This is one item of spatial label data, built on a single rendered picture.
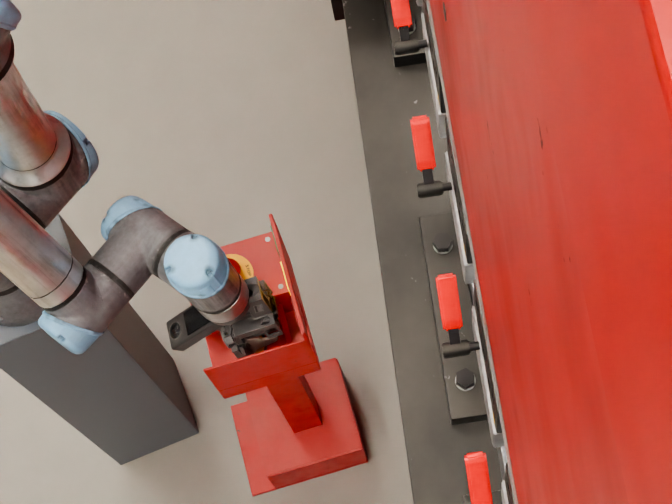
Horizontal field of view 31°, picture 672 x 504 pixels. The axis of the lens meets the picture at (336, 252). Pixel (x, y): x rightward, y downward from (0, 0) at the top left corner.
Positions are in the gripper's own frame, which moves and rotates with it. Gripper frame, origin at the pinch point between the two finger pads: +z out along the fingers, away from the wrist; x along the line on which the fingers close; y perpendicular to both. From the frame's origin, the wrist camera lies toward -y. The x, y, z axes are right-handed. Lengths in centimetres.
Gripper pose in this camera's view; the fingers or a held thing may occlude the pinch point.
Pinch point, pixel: (247, 344)
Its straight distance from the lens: 186.7
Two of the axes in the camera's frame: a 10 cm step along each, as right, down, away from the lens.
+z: 2.0, 3.6, 9.1
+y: 9.4, -3.2, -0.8
